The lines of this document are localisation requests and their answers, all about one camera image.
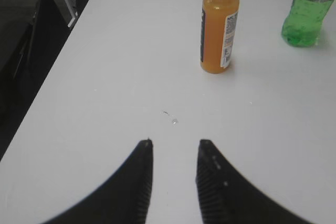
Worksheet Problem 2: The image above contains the black chair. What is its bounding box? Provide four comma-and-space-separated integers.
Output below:
1, 0, 70, 124

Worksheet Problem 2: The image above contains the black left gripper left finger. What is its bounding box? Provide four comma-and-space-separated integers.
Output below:
46, 139, 153, 223

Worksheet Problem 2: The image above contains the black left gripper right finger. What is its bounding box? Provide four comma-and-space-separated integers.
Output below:
196, 139, 307, 223

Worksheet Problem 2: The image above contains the orange juice bottle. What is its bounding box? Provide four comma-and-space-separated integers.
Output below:
200, 0, 240, 74

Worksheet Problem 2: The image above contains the green sprite bottle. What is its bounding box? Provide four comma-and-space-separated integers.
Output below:
281, 0, 334, 47

